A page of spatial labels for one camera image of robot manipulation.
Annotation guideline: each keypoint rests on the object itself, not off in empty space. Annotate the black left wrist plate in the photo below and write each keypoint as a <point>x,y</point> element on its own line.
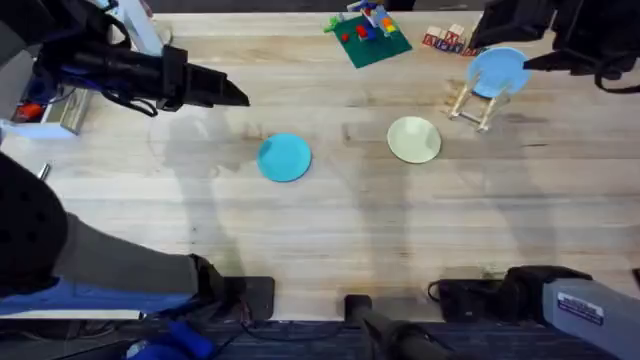
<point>174,77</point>

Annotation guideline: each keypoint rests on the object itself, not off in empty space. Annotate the light blue plate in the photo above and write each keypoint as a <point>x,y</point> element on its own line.
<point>497,72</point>

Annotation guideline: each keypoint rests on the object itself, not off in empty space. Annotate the small wooden peg rack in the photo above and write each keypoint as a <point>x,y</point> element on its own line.
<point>475,116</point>

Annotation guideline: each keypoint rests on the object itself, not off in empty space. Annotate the black camera mast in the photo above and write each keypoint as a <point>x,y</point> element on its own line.
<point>390,330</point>

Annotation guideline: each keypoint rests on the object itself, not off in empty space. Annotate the small metal cylinder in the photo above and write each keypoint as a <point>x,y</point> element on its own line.
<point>44,171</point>

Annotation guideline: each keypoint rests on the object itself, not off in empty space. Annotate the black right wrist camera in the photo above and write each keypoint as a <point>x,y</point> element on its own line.
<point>515,22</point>

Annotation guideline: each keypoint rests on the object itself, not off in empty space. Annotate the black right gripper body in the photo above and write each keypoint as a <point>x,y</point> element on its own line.
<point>590,40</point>

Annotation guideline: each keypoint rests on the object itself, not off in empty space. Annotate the heap of alphabet blocks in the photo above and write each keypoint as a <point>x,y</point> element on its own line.
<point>447,39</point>

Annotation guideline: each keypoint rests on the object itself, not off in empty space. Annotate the pale green plate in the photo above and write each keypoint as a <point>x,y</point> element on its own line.
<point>414,140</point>

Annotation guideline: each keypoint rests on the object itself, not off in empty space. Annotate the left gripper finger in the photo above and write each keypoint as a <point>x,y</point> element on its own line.
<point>231,101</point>
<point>231,89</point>

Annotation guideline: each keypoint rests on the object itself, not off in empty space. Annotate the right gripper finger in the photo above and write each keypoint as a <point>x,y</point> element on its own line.
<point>547,62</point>

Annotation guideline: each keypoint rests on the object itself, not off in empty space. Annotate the white box with tools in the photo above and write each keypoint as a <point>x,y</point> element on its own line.
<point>47,122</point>

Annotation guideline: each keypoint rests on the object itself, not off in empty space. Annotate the teal plate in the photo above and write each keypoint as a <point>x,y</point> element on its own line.
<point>284,157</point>

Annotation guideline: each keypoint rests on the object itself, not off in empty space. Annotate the green board with toy blocks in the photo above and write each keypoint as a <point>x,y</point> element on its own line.
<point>372,37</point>

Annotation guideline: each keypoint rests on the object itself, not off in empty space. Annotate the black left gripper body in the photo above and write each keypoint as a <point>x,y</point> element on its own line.
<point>205,87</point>

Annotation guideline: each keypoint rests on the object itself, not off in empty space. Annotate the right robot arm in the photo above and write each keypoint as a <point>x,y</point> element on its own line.
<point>590,312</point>

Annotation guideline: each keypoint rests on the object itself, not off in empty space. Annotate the white upright board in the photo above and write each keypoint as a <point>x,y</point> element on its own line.
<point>141,27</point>

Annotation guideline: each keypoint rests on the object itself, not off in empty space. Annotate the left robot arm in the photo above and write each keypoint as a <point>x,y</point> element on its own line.
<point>125,260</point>

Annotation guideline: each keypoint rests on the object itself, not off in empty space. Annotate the blue plastic object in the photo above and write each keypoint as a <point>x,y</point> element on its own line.
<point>175,342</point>

